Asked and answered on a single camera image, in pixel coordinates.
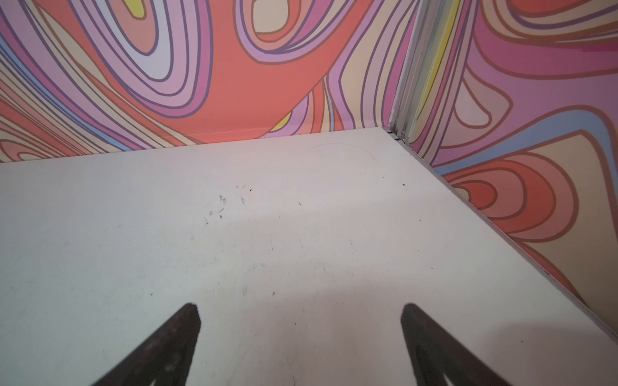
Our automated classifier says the aluminium frame corner post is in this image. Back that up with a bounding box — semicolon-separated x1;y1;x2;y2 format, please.
389;1;444;143

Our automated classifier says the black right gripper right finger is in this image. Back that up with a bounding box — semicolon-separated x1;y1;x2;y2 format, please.
400;303;508;385

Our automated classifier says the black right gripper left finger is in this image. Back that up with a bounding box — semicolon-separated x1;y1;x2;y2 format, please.
95;303;201;385

